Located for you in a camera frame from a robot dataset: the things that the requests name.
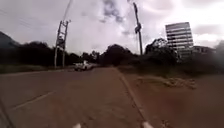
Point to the tall pale multistorey building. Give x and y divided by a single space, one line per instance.
179 38

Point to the low building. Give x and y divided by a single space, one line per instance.
204 49

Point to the robot's own part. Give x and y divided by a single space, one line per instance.
146 125
77 126

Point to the brown asphalt road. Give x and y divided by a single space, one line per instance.
83 96

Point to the tall utility pole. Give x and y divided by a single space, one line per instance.
138 28

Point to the row of dark trees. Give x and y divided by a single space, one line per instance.
113 55

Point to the grass verge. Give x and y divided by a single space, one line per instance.
23 68

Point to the white vehicle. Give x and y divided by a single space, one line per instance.
83 66

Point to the double utility pole structure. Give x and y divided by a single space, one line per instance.
61 43

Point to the reddish dirt roadside ground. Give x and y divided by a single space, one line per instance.
180 103

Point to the dry grass patch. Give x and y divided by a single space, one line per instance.
170 81

